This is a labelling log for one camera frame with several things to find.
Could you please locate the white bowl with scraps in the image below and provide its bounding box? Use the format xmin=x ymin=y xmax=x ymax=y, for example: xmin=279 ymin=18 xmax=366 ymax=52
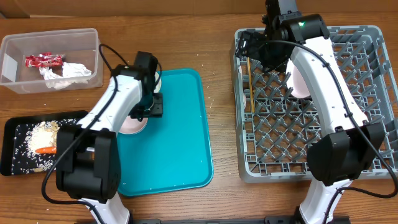
xmin=154 ymin=72 xmax=162 ymax=93

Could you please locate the large pink plate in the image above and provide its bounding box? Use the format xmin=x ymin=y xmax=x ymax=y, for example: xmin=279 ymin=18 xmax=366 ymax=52
xmin=285 ymin=59 xmax=310 ymax=98

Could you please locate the white plastic fork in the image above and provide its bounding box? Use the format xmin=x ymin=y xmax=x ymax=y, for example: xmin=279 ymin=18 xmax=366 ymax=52
xmin=238 ymin=65 xmax=247 ymax=110

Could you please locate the wooden chopstick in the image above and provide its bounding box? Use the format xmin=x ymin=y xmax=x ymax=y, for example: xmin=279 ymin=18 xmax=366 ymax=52
xmin=247 ymin=57 xmax=255 ymax=114

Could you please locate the white tissue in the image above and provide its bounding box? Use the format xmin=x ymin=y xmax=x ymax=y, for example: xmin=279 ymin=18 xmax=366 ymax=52
xmin=39 ymin=62 xmax=92 ymax=90

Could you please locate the orange carrot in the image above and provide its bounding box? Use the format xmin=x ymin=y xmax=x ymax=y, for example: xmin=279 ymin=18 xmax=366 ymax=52
xmin=35 ymin=146 xmax=57 ymax=154

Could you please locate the red snack wrapper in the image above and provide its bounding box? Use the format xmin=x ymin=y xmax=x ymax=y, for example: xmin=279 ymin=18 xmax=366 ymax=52
xmin=25 ymin=52 xmax=65 ymax=68

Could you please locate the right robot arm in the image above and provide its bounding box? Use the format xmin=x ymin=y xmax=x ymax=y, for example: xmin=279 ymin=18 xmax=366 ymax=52
xmin=236 ymin=0 xmax=385 ymax=223

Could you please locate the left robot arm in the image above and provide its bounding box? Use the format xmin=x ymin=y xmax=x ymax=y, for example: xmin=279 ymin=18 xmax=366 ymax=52
xmin=55 ymin=52 xmax=163 ymax=223

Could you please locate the grey dishwasher rack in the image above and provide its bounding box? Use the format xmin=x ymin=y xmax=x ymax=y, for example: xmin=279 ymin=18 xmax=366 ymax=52
xmin=231 ymin=25 xmax=397 ymax=183

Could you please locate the black waste tray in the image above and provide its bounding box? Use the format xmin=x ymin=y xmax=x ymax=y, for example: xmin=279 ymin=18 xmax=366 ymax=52
xmin=1 ymin=110 xmax=88 ymax=176

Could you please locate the teal serving tray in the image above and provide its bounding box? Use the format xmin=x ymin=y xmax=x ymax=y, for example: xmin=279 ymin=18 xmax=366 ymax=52
xmin=118 ymin=68 xmax=214 ymax=197

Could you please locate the clear plastic bin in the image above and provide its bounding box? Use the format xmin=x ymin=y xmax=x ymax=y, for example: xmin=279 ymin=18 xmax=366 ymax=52
xmin=1 ymin=28 xmax=103 ymax=94

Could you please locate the food scraps pile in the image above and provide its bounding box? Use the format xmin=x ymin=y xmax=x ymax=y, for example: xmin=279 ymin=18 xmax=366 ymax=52
xmin=12 ymin=119 xmax=63 ymax=174

